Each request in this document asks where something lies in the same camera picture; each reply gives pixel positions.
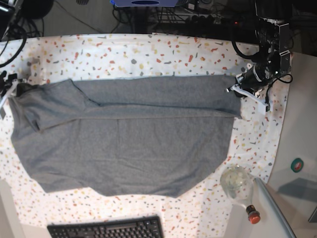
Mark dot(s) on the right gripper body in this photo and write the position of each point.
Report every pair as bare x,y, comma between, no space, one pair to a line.
6,82

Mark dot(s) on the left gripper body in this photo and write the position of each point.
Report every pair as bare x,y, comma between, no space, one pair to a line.
254,79

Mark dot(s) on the grey t-shirt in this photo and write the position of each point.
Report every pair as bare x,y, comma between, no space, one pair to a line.
156,136

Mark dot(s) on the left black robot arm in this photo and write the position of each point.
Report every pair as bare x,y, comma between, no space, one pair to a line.
273,60

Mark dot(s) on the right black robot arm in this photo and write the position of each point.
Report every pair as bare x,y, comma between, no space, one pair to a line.
9,18

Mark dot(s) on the black power strip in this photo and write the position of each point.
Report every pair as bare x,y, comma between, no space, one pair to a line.
207,19

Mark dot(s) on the green tape roll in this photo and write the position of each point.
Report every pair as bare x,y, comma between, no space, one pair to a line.
297,165

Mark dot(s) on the clear glass bottle orange cap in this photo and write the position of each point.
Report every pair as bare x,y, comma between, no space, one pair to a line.
238,186

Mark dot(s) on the blue box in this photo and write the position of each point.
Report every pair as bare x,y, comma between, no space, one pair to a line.
144,3

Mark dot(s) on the terrazzo pattern tablecloth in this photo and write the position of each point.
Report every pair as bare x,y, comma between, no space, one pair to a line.
203,212

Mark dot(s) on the black keyboard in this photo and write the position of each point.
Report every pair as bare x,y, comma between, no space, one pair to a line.
147,227

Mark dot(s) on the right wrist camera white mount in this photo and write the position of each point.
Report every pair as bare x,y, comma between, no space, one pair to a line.
10,93

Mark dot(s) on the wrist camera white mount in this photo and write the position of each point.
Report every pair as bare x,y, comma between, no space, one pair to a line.
264,105
10,93

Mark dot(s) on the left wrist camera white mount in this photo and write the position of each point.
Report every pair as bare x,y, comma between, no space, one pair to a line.
264,105

